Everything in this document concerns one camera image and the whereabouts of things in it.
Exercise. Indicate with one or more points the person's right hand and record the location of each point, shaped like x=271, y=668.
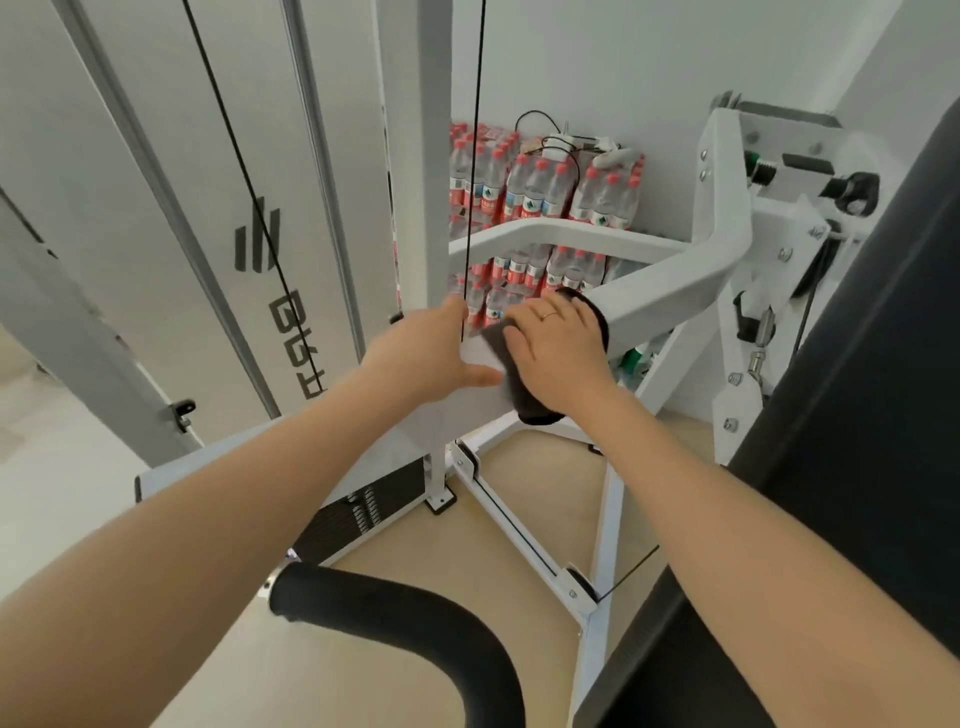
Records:
x=559, y=352

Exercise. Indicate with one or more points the person's left hand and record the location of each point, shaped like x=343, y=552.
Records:
x=427, y=352

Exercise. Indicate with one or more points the dark grey cleaning cloth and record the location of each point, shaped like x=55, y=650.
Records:
x=496, y=339

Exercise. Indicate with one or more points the white gym machine frame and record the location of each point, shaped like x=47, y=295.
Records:
x=675, y=285

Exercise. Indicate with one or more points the person's left forearm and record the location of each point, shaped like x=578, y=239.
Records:
x=172, y=570

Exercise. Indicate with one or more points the stack of water bottle packs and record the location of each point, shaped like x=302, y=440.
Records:
x=540, y=187

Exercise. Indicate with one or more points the black weight stack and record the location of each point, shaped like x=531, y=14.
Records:
x=360, y=517

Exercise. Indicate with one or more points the chrome guide rod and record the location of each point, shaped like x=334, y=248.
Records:
x=322, y=187
x=150, y=187

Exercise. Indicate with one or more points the metal coil spring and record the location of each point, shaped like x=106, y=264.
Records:
x=759, y=345

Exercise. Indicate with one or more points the white charger adapter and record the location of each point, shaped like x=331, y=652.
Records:
x=562, y=146

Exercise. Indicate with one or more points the green plastic tag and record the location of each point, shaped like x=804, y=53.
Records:
x=761, y=169

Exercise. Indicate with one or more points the black bearing housing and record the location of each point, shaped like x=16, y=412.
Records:
x=855, y=191

